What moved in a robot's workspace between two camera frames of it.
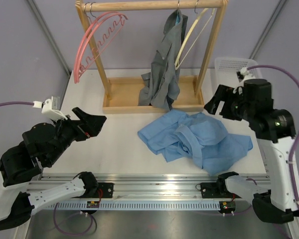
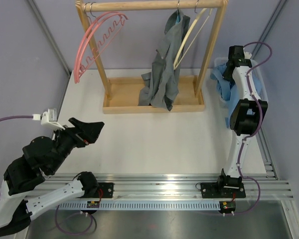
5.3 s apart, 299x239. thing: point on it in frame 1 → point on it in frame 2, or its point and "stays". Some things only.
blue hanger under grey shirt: x=178 y=17 stays
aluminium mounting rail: x=151 y=186 stays
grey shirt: x=160 y=86 stays
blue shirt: x=195 y=136 → x=226 y=87
